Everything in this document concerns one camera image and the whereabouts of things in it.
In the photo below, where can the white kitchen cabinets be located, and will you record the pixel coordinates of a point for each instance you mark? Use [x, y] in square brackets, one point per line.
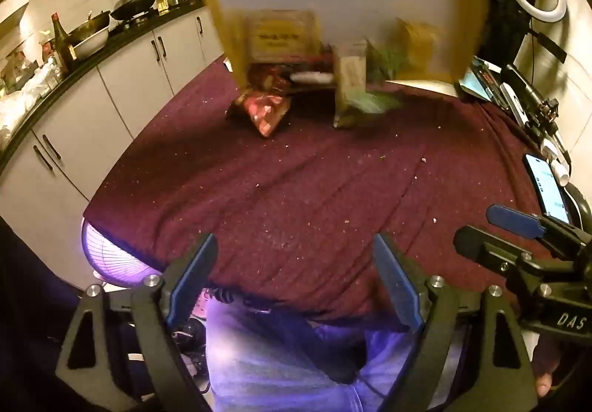
[138, 69]

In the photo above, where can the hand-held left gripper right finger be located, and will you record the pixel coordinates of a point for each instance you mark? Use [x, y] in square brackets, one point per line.
[393, 275]

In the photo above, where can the person's right hand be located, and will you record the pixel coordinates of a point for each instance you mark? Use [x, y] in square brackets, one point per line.
[544, 384]

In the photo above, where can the blue notebook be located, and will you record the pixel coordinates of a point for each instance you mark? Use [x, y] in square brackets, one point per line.
[476, 79]

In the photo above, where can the clear plastic bags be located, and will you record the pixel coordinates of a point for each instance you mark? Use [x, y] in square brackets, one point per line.
[25, 88]

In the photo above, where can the white charger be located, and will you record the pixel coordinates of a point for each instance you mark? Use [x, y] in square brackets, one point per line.
[555, 162]

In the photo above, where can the long white snack packet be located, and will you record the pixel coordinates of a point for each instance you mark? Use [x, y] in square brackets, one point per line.
[312, 78]

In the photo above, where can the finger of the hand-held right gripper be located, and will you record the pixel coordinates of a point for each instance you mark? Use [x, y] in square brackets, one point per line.
[513, 217]
[485, 247]

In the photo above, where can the black wok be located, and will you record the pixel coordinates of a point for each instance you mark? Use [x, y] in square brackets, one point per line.
[134, 2]

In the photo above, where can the smartphone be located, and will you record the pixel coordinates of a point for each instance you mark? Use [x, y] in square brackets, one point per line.
[548, 185]

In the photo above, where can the black camera gadget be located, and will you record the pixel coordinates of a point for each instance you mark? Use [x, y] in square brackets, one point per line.
[532, 99]

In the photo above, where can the yellow label snack packet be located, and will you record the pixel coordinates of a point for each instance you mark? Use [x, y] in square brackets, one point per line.
[277, 37]

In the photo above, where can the black kitchen countertop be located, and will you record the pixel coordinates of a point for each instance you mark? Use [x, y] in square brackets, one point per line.
[92, 55]

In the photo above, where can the dark sauce bottle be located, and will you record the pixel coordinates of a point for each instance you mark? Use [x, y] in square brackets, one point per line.
[62, 44]

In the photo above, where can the metal bowl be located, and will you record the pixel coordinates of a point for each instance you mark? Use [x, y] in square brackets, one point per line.
[90, 39]

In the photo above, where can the yellow green snack packet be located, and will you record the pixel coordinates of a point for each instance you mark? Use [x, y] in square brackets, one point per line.
[416, 44]

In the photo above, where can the electric fan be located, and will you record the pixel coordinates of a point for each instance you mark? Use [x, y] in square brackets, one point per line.
[115, 254]

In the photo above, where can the red patterned snack packet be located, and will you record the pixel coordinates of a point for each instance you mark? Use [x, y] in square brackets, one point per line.
[266, 109]

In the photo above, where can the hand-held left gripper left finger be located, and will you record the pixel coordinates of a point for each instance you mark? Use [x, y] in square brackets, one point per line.
[194, 275]

